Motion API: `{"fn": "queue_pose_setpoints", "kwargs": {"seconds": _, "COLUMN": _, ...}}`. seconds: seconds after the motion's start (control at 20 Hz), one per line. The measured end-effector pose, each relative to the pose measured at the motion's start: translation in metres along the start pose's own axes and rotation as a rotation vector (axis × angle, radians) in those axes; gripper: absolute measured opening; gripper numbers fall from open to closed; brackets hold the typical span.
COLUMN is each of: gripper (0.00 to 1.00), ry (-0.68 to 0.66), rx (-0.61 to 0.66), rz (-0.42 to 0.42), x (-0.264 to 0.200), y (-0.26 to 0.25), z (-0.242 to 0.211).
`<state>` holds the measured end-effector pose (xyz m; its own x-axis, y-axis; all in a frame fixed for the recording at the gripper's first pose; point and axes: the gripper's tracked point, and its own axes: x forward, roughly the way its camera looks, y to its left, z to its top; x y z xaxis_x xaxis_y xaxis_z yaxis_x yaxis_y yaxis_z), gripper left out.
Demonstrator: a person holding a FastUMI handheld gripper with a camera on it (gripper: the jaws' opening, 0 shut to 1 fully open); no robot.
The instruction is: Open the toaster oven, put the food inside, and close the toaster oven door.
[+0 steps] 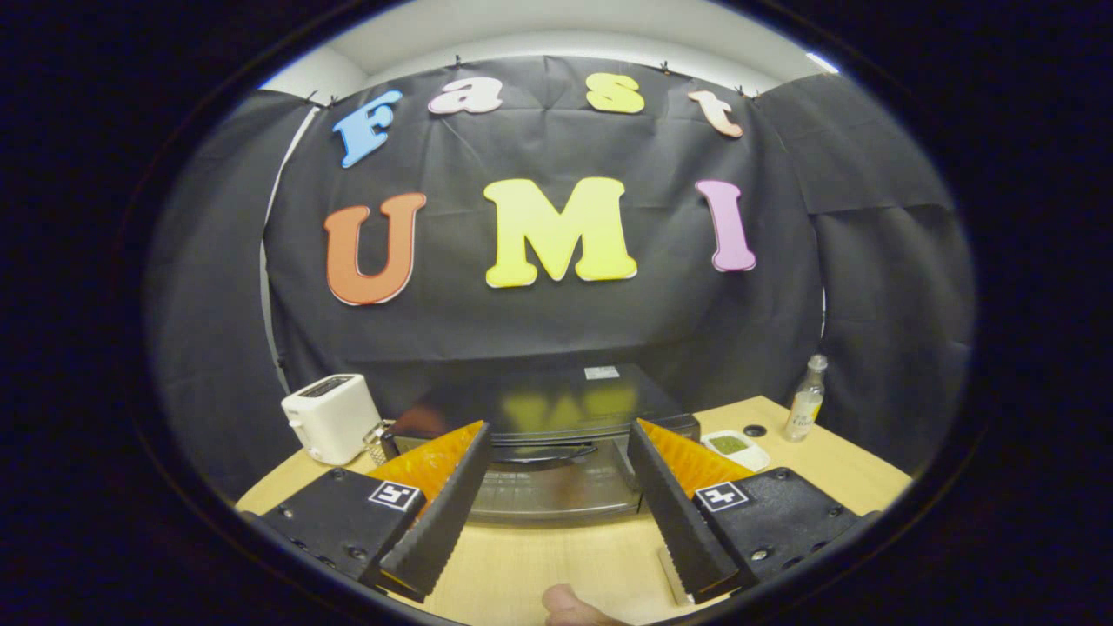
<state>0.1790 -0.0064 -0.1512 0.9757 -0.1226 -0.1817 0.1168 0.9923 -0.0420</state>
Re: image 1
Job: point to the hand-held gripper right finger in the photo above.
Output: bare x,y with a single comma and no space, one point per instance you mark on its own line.
678,513

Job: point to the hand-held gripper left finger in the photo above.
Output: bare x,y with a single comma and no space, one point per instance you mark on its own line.
443,513

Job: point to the black toaster oven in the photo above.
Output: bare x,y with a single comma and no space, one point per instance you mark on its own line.
556,396

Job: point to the white bread toaster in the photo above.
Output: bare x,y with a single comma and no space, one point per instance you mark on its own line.
330,417

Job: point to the small white rectangular tray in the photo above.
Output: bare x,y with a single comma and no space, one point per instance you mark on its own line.
671,574

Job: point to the white divided dish with beans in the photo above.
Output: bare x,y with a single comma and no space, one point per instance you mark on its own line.
748,456

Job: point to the small metal mesh object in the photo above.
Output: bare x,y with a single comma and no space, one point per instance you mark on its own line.
378,443

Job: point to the clear glass bottle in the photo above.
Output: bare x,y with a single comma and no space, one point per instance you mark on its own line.
804,409

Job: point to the small ceiling light panel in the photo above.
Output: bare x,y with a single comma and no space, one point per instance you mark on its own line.
822,63

